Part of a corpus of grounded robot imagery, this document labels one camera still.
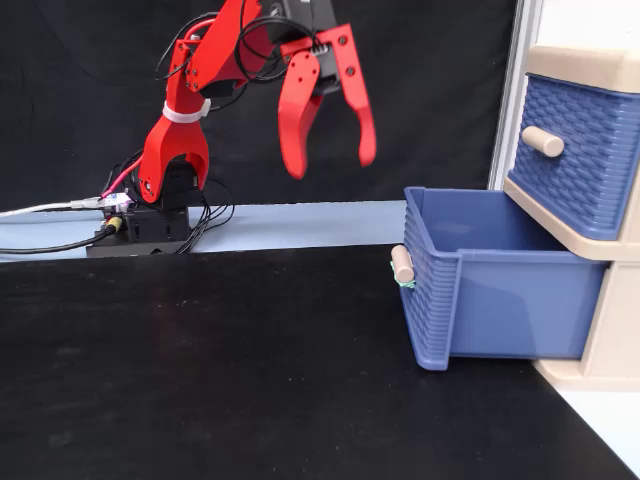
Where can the black rectangular table mat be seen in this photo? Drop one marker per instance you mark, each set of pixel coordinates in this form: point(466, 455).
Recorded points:
point(225, 360)

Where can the black backdrop cloth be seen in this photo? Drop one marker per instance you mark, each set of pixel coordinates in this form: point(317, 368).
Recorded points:
point(75, 100)

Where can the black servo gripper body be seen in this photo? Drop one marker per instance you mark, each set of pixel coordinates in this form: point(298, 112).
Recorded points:
point(300, 15)

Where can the beige plastic drawer cabinet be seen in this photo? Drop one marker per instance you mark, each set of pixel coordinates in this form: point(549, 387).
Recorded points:
point(615, 320)

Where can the green rubber band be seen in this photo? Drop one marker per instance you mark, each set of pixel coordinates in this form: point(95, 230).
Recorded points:
point(404, 284)

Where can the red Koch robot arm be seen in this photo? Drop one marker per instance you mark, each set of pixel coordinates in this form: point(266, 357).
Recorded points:
point(175, 145)

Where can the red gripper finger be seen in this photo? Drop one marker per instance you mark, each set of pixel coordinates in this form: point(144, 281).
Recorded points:
point(352, 85)
point(297, 115)

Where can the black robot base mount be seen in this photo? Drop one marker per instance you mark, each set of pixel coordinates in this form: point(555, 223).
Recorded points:
point(150, 227)

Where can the small controller circuit board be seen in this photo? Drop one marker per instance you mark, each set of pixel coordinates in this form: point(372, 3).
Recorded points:
point(117, 200)

